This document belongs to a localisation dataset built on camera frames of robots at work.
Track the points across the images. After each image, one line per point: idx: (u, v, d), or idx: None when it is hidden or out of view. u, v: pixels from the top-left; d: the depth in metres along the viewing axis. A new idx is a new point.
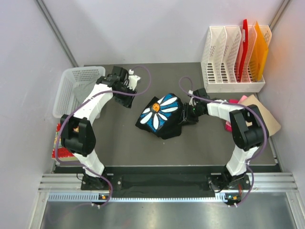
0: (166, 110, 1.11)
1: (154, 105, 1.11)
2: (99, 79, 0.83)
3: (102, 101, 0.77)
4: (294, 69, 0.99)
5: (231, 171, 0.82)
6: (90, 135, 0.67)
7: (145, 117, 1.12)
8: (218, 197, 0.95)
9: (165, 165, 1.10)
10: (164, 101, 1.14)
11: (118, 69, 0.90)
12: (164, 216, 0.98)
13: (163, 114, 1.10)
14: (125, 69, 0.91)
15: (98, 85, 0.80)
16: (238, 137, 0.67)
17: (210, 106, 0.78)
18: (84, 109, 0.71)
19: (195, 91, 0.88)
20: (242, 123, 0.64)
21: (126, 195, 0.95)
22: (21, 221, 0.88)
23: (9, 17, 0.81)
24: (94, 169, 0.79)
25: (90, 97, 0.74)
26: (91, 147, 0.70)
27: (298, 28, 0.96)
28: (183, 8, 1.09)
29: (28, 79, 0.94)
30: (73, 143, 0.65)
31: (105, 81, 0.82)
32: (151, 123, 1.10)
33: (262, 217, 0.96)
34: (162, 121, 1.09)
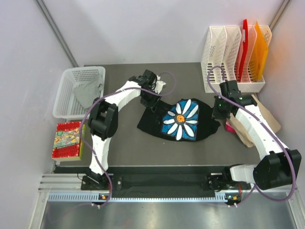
0: (190, 114, 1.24)
1: (178, 117, 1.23)
2: (132, 77, 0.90)
3: (131, 95, 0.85)
4: (294, 69, 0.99)
5: (233, 176, 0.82)
6: (115, 120, 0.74)
7: (178, 132, 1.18)
8: (218, 197, 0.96)
9: (165, 165, 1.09)
10: (182, 108, 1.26)
11: (148, 73, 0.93)
12: (164, 216, 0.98)
13: (191, 119, 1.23)
14: (154, 73, 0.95)
15: (130, 81, 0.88)
16: (260, 174, 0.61)
17: (242, 114, 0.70)
18: (115, 97, 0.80)
19: (222, 84, 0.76)
20: (274, 171, 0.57)
21: (126, 195, 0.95)
22: (21, 221, 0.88)
23: (9, 17, 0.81)
24: (101, 161, 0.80)
25: (122, 89, 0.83)
26: (111, 134, 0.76)
27: (299, 28, 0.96)
28: (183, 8, 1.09)
29: (28, 79, 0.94)
30: (96, 125, 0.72)
31: (136, 80, 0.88)
32: (186, 133, 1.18)
33: (262, 217, 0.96)
34: (193, 126, 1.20)
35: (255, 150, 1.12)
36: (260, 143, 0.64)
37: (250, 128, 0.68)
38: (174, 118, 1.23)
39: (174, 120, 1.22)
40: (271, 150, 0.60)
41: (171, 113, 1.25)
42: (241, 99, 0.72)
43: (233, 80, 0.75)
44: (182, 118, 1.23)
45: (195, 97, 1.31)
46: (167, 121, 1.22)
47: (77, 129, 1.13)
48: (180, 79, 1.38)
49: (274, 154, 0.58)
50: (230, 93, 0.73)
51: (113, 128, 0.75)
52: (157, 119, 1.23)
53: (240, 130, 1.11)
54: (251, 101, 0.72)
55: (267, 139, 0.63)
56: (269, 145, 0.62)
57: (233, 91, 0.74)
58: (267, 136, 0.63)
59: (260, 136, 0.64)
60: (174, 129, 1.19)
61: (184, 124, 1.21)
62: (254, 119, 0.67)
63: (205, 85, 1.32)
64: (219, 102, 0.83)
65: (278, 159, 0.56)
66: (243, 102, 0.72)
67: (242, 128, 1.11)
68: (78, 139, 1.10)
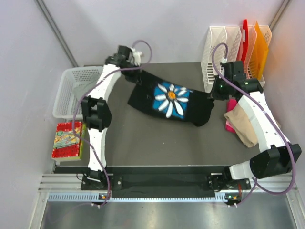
0: (182, 94, 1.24)
1: (170, 94, 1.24)
2: (107, 59, 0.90)
3: (114, 79, 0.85)
4: (294, 69, 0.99)
5: (233, 174, 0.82)
6: (106, 111, 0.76)
7: (168, 109, 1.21)
8: (218, 197, 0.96)
9: (165, 165, 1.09)
10: (174, 87, 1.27)
11: (123, 49, 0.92)
12: (164, 216, 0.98)
13: (182, 97, 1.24)
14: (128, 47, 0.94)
15: (107, 65, 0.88)
16: (257, 164, 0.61)
17: (246, 102, 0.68)
18: (98, 89, 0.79)
19: (227, 65, 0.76)
20: (272, 164, 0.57)
21: (126, 195, 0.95)
22: (21, 221, 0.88)
23: (9, 17, 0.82)
24: (100, 158, 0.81)
25: (102, 78, 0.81)
26: (107, 123, 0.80)
27: (299, 28, 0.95)
28: (183, 8, 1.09)
29: (27, 79, 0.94)
30: (93, 119, 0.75)
31: (112, 62, 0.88)
32: (176, 111, 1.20)
33: (262, 218, 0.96)
34: (184, 104, 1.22)
35: (255, 150, 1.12)
36: (261, 135, 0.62)
37: (252, 118, 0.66)
38: (166, 94, 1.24)
39: (166, 97, 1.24)
40: (272, 144, 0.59)
41: (161, 87, 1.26)
42: (247, 84, 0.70)
43: (238, 61, 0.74)
44: (173, 95, 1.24)
45: None
46: (159, 98, 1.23)
47: (77, 129, 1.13)
48: (180, 79, 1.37)
49: (275, 148, 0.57)
50: (235, 76, 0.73)
51: (107, 118, 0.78)
52: (148, 97, 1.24)
53: (241, 129, 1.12)
54: (257, 87, 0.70)
55: (269, 130, 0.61)
56: (272, 137, 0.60)
57: (238, 73, 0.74)
58: (269, 128, 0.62)
59: (263, 128, 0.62)
60: (166, 105, 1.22)
61: (175, 102, 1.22)
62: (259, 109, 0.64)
63: (205, 85, 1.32)
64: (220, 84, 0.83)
65: (278, 151, 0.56)
66: (248, 88, 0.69)
67: (242, 128, 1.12)
68: (78, 139, 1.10)
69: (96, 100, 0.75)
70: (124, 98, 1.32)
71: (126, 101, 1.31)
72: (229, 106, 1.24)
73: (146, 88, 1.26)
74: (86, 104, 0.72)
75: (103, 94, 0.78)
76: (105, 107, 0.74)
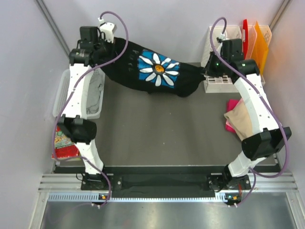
0: (171, 65, 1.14)
1: (157, 67, 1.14)
2: (71, 57, 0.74)
3: (86, 84, 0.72)
4: (295, 69, 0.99)
5: (232, 172, 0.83)
6: (89, 126, 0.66)
7: (157, 80, 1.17)
8: (218, 197, 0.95)
9: (165, 165, 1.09)
10: (159, 57, 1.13)
11: (87, 32, 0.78)
12: (164, 216, 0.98)
13: (172, 69, 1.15)
14: (94, 27, 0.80)
15: (74, 66, 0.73)
16: (249, 146, 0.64)
17: (242, 84, 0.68)
18: (72, 105, 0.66)
19: (226, 41, 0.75)
20: (263, 145, 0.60)
21: (126, 195, 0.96)
22: (22, 221, 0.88)
23: (9, 17, 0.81)
24: (94, 163, 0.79)
25: (72, 88, 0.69)
26: (94, 135, 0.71)
27: (299, 28, 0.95)
28: (183, 8, 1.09)
29: (28, 79, 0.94)
30: (76, 136, 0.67)
31: (78, 58, 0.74)
32: (165, 82, 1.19)
33: (262, 218, 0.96)
34: (173, 77, 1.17)
35: None
36: (255, 117, 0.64)
37: (247, 101, 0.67)
38: (152, 67, 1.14)
39: (152, 70, 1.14)
40: (265, 127, 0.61)
41: (144, 58, 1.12)
42: (243, 65, 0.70)
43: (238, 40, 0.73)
44: (161, 68, 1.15)
45: (195, 97, 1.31)
46: (145, 70, 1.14)
47: None
48: None
49: (267, 131, 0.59)
50: (232, 56, 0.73)
51: (92, 129, 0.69)
52: (133, 67, 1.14)
53: (241, 129, 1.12)
54: (253, 68, 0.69)
55: (263, 114, 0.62)
56: (266, 120, 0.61)
57: (237, 53, 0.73)
58: (262, 111, 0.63)
59: (257, 111, 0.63)
60: (153, 77, 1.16)
61: (163, 75, 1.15)
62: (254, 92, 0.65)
63: (205, 85, 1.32)
64: (216, 62, 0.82)
65: (269, 134, 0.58)
66: (244, 68, 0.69)
67: (241, 128, 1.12)
68: None
69: (72, 118, 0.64)
70: (124, 98, 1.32)
71: (126, 101, 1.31)
72: (229, 106, 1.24)
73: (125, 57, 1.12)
74: (63, 124, 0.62)
75: (79, 108, 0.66)
76: (86, 124, 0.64)
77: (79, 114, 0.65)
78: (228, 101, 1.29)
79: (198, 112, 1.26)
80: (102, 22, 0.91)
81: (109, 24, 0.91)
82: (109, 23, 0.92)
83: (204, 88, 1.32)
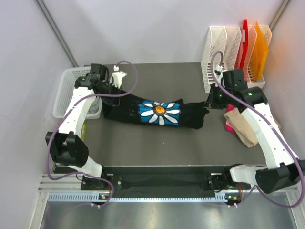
0: (171, 105, 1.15)
1: (157, 108, 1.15)
2: (76, 83, 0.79)
3: (86, 106, 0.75)
4: (295, 69, 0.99)
5: (234, 177, 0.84)
6: (80, 148, 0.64)
7: (160, 120, 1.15)
8: (218, 197, 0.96)
9: (165, 165, 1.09)
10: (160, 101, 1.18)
11: (96, 67, 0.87)
12: (164, 216, 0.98)
13: (172, 109, 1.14)
14: (103, 66, 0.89)
15: (77, 88, 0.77)
16: (264, 180, 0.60)
17: (251, 115, 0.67)
18: (68, 122, 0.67)
19: (226, 73, 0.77)
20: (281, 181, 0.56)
21: (126, 195, 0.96)
22: (21, 221, 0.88)
23: (9, 17, 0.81)
24: (92, 174, 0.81)
25: (71, 106, 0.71)
26: (85, 159, 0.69)
27: (299, 28, 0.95)
28: (183, 9, 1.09)
29: (28, 79, 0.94)
30: (66, 158, 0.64)
31: (83, 84, 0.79)
32: (168, 121, 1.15)
33: (262, 218, 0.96)
34: (176, 115, 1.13)
35: (255, 150, 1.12)
36: (269, 151, 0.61)
37: (259, 132, 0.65)
38: (153, 109, 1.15)
39: (154, 111, 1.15)
40: (281, 162, 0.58)
41: (143, 102, 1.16)
42: (250, 95, 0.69)
43: (237, 70, 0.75)
44: (162, 109, 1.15)
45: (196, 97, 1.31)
46: (147, 113, 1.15)
47: None
48: (180, 79, 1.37)
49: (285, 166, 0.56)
50: (236, 85, 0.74)
51: (84, 152, 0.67)
52: (133, 113, 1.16)
53: (241, 129, 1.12)
54: (260, 97, 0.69)
55: (277, 147, 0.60)
56: (280, 153, 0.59)
57: (239, 83, 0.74)
58: (276, 143, 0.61)
59: (270, 144, 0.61)
60: (156, 119, 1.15)
61: (165, 114, 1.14)
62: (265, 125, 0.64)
63: (205, 85, 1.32)
64: (218, 94, 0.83)
65: (287, 170, 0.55)
66: (252, 98, 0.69)
67: (242, 128, 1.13)
68: None
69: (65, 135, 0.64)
70: None
71: None
72: (229, 106, 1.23)
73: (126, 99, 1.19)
74: (55, 143, 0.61)
75: (75, 125, 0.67)
76: (77, 143, 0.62)
77: (73, 130, 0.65)
78: None
79: None
80: (116, 68, 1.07)
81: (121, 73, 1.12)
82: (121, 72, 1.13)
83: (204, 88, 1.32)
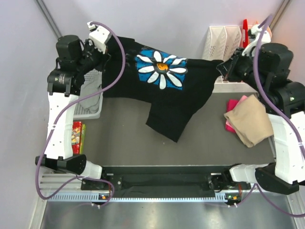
0: (177, 60, 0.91)
1: (160, 64, 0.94)
2: (50, 81, 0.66)
3: (68, 117, 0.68)
4: (295, 69, 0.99)
5: (234, 177, 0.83)
6: (75, 164, 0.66)
7: (161, 82, 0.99)
8: (218, 197, 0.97)
9: (165, 165, 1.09)
10: (161, 54, 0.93)
11: (65, 51, 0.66)
12: (165, 216, 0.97)
13: (177, 66, 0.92)
14: (72, 43, 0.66)
15: (53, 96, 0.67)
16: (269, 182, 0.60)
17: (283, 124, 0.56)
18: (54, 144, 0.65)
19: (270, 52, 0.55)
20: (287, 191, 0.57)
21: (126, 195, 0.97)
22: (21, 221, 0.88)
23: (9, 17, 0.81)
24: (91, 176, 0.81)
25: (52, 125, 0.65)
26: (83, 167, 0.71)
27: (300, 28, 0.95)
28: (183, 8, 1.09)
29: (27, 78, 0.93)
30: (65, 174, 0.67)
31: (58, 86, 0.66)
32: (171, 84, 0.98)
33: (262, 218, 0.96)
34: (181, 76, 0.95)
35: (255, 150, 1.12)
36: (285, 165, 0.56)
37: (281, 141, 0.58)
38: (154, 65, 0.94)
39: (154, 68, 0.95)
40: (294, 181, 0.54)
41: (142, 57, 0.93)
42: (292, 100, 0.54)
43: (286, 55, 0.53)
44: (165, 66, 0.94)
45: None
46: (145, 70, 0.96)
47: (77, 129, 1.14)
48: None
49: (296, 183, 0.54)
50: (276, 77, 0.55)
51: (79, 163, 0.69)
52: (130, 67, 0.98)
53: (241, 129, 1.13)
54: (302, 104, 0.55)
55: (296, 164, 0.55)
56: (297, 171, 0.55)
57: (281, 72, 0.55)
58: (296, 160, 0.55)
59: (290, 161, 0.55)
60: (156, 78, 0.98)
61: (167, 73, 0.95)
62: (294, 138, 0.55)
63: None
64: (244, 69, 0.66)
65: (297, 186, 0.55)
66: (292, 105, 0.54)
67: (241, 128, 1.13)
68: (78, 139, 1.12)
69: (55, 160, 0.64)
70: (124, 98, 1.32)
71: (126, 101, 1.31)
72: (229, 106, 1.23)
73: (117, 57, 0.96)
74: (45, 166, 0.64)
75: (62, 147, 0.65)
76: (70, 164, 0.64)
77: (62, 155, 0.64)
78: (228, 101, 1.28)
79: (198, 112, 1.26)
80: (92, 26, 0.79)
81: (101, 32, 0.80)
82: (102, 31, 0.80)
83: None
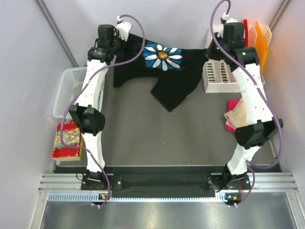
0: (173, 49, 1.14)
1: (161, 53, 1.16)
2: (89, 53, 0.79)
3: (100, 78, 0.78)
4: (294, 69, 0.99)
5: (231, 169, 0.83)
6: (98, 117, 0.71)
7: (164, 65, 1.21)
8: (218, 197, 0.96)
9: (164, 165, 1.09)
10: (163, 45, 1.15)
11: (104, 32, 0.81)
12: (165, 216, 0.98)
13: (174, 54, 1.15)
14: (111, 26, 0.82)
15: (91, 61, 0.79)
16: (242, 133, 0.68)
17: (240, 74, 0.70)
18: (86, 95, 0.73)
19: (227, 26, 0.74)
20: (256, 136, 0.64)
21: (126, 195, 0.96)
22: (21, 221, 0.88)
23: (9, 17, 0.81)
24: (97, 159, 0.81)
25: (87, 81, 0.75)
26: (102, 127, 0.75)
27: (299, 27, 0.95)
28: (183, 8, 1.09)
29: (28, 78, 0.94)
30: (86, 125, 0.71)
31: (96, 56, 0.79)
32: (171, 66, 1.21)
33: (262, 218, 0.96)
34: (177, 60, 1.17)
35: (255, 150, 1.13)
36: (250, 109, 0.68)
37: (244, 91, 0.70)
38: (156, 54, 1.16)
39: (157, 57, 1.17)
40: (259, 119, 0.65)
41: (147, 46, 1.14)
42: (245, 54, 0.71)
43: (239, 25, 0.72)
44: (165, 54, 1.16)
45: (196, 97, 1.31)
46: (150, 57, 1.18)
47: (77, 129, 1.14)
48: None
49: (260, 122, 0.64)
50: (233, 42, 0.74)
51: (101, 121, 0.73)
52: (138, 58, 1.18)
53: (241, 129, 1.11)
54: (253, 58, 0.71)
55: (258, 106, 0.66)
56: (259, 112, 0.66)
57: (238, 39, 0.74)
58: (258, 103, 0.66)
59: (252, 103, 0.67)
60: (158, 63, 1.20)
61: (167, 60, 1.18)
62: (251, 84, 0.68)
63: (205, 85, 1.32)
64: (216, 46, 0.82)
65: (262, 126, 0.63)
66: (245, 58, 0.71)
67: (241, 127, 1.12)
68: (78, 139, 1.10)
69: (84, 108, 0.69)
70: (124, 98, 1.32)
71: (126, 102, 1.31)
72: (229, 105, 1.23)
73: (129, 48, 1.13)
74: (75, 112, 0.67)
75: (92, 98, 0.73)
76: (96, 113, 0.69)
77: (91, 105, 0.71)
78: (228, 101, 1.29)
79: (198, 112, 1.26)
80: (120, 19, 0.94)
81: (126, 23, 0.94)
82: (127, 23, 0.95)
83: (204, 88, 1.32)
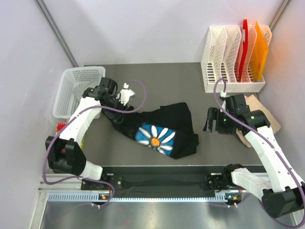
0: (166, 140, 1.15)
1: (153, 140, 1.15)
2: (85, 92, 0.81)
3: (91, 115, 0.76)
4: (295, 70, 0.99)
5: (234, 179, 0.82)
6: (78, 157, 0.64)
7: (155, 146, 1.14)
8: (218, 197, 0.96)
9: (164, 165, 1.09)
10: (157, 130, 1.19)
11: (106, 80, 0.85)
12: (165, 216, 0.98)
13: (166, 143, 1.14)
14: (114, 80, 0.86)
15: (85, 98, 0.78)
16: (270, 201, 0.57)
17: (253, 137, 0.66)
18: (70, 129, 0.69)
19: (228, 98, 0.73)
20: (288, 206, 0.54)
21: (126, 195, 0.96)
22: (21, 222, 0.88)
23: (8, 17, 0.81)
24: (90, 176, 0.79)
25: (76, 114, 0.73)
26: (81, 169, 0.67)
27: (300, 28, 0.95)
28: (183, 8, 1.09)
29: (27, 79, 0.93)
30: (60, 165, 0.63)
31: (91, 94, 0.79)
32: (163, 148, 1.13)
33: (262, 218, 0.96)
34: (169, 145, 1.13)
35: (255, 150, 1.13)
36: (274, 175, 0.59)
37: (262, 155, 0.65)
38: (149, 140, 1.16)
39: (147, 141, 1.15)
40: (287, 186, 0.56)
41: (143, 130, 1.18)
42: (253, 118, 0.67)
43: (239, 95, 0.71)
44: (157, 141, 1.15)
45: (196, 97, 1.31)
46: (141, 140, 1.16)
47: None
48: (180, 79, 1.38)
49: (290, 190, 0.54)
50: (238, 109, 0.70)
51: (80, 161, 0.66)
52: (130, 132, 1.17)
53: None
54: (263, 121, 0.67)
55: (281, 171, 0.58)
56: (284, 178, 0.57)
57: (242, 107, 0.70)
58: (280, 167, 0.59)
59: (275, 168, 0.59)
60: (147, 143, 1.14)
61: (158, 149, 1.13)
62: (268, 149, 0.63)
63: (205, 85, 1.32)
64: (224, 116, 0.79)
65: (292, 194, 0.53)
66: (255, 120, 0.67)
67: None
68: None
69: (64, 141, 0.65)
70: None
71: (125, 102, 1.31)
72: None
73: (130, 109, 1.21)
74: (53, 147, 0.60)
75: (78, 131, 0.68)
76: (76, 150, 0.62)
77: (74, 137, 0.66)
78: None
79: (198, 112, 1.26)
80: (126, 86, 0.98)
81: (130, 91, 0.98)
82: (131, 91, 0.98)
83: (204, 88, 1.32)
